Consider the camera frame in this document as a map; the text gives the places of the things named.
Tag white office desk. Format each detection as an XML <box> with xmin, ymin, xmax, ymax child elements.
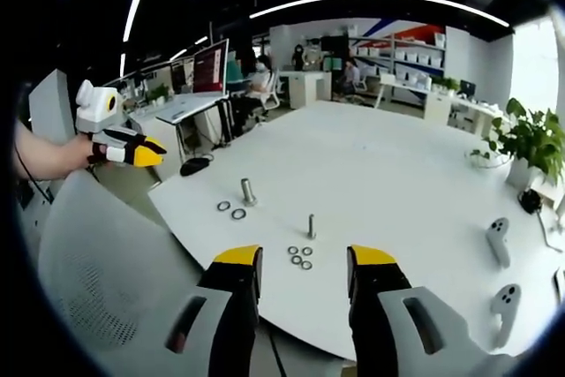
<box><xmin>154</xmin><ymin>93</ymin><xmax>231</xmax><ymax>162</ymax></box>

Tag white mesh office chair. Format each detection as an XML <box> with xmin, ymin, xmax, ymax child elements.
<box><xmin>36</xmin><ymin>170</ymin><xmax>209</xmax><ymax>354</ymax></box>

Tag large threaded stud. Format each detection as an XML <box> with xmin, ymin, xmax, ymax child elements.
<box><xmin>239</xmin><ymin>177</ymin><xmax>259</xmax><ymax>208</ymax></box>

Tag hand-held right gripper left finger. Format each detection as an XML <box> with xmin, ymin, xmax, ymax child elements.
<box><xmin>164</xmin><ymin>244</ymin><xmax>264</xmax><ymax>377</ymax></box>

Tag grey chair back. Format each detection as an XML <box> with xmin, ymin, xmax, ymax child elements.
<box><xmin>27</xmin><ymin>69</ymin><xmax>77</xmax><ymax>145</ymax></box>

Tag small desk plant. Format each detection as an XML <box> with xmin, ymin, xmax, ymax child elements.
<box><xmin>147</xmin><ymin>84</ymin><xmax>172</xmax><ymax>108</ymax></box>

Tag grey cable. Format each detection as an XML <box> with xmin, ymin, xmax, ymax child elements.
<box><xmin>535</xmin><ymin>211</ymin><xmax>565</xmax><ymax>255</ymax></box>

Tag black computer mouse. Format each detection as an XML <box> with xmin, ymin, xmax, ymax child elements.
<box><xmin>179</xmin><ymin>156</ymin><xmax>214</xmax><ymax>177</ymax></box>

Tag black cable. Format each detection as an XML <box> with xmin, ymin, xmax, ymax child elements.
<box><xmin>14</xmin><ymin>138</ymin><xmax>57</xmax><ymax>204</ymax></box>

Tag shelf with white bins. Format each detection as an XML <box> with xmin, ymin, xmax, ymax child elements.
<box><xmin>347</xmin><ymin>31</ymin><xmax>448</xmax><ymax>107</ymax></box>

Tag green potted plant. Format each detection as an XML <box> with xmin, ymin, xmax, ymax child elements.
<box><xmin>468</xmin><ymin>96</ymin><xmax>565</xmax><ymax>189</ymax></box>

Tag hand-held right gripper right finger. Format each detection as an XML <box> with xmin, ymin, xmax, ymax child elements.
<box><xmin>345</xmin><ymin>244</ymin><xmax>486</xmax><ymax>377</ymax></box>

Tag black round device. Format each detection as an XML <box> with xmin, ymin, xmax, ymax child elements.
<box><xmin>517</xmin><ymin>189</ymin><xmax>544</xmax><ymax>215</ymax></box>

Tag white swivel chair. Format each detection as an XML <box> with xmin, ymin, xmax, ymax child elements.
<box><xmin>258</xmin><ymin>71</ymin><xmax>283</xmax><ymax>112</ymax></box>

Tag large computer monitor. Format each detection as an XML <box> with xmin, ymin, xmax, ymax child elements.
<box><xmin>192</xmin><ymin>38</ymin><xmax>231</xmax><ymax>99</ymax></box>

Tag white cabinet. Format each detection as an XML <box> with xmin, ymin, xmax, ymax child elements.
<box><xmin>288</xmin><ymin>69</ymin><xmax>333</xmax><ymax>109</ymax></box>

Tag white handheld controller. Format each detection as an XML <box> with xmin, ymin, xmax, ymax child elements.
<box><xmin>490</xmin><ymin>283</ymin><xmax>523</xmax><ymax>350</ymax></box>
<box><xmin>485</xmin><ymin>216</ymin><xmax>513</xmax><ymax>269</ymax></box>

